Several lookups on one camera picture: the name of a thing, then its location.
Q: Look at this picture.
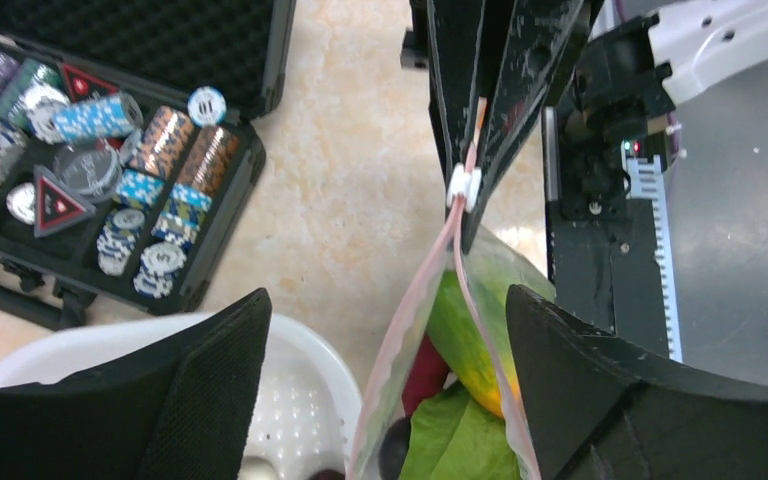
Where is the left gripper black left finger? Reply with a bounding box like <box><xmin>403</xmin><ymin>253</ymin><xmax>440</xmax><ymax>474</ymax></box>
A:
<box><xmin>0</xmin><ymin>289</ymin><xmax>272</xmax><ymax>479</ymax></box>

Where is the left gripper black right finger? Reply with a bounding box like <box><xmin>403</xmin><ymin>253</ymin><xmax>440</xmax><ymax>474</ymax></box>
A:
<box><xmin>506</xmin><ymin>285</ymin><xmax>768</xmax><ymax>479</ymax></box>

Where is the black poker chip case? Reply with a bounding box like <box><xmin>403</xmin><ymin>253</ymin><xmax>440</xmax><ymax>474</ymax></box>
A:
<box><xmin>0</xmin><ymin>1</ymin><xmax>295</xmax><ymax>330</ymax></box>

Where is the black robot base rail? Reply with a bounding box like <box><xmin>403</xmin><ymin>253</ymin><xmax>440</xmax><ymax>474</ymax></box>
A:
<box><xmin>542</xmin><ymin>108</ymin><xmax>683</xmax><ymax>362</ymax></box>

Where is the white plastic tub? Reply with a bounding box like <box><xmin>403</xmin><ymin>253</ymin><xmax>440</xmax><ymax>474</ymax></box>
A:
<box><xmin>0</xmin><ymin>313</ymin><xmax>361</xmax><ymax>479</ymax></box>

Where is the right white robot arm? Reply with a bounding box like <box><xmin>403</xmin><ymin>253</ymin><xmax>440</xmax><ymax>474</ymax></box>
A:
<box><xmin>401</xmin><ymin>1</ymin><xmax>768</xmax><ymax>254</ymax></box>

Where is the loose white poker chip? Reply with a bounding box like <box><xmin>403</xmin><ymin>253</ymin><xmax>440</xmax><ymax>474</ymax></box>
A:
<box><xmin>187</xmin><ymin>86</ymin><xmax>227</xmax><ymax>127</ymax></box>

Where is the dark brown toy fruit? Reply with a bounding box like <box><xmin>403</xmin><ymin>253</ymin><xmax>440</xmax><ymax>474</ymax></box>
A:
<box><xmin>378</xmin><ymin>417</ymin><xmax>411</xmax><ymax>480</ymax></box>

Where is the green orange toy mango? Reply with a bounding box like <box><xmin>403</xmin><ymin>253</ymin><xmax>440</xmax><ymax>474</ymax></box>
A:
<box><xmin>426</xmin><ymin>257</ymin><xmax>556</xmax><ymax>418</ymax></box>

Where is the clear zip top bag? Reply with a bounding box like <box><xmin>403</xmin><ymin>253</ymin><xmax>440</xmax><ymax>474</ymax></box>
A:
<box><xmin>346</xmin><ymin>97</ymin><xmax>558</xmax><ymax>480</ymax></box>

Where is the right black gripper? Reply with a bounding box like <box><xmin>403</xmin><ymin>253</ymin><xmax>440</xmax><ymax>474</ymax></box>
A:
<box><xmin>401</xmin><ymin>0</ymin><xmax>603</xmax><ymax>254</ymax></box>

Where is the red toy fruit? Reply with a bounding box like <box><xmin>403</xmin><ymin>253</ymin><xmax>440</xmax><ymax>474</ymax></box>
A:
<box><xmin>401</xmin><ymin>335</ymin><xmax>450</xmax><ymax>416</ymax></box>

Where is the green toy leaf vegetable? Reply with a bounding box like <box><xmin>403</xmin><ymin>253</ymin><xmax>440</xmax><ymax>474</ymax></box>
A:
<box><xmin>400</xmin><ymin>383</ymin><xmax>521</xmax><ymax>480</ymax></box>

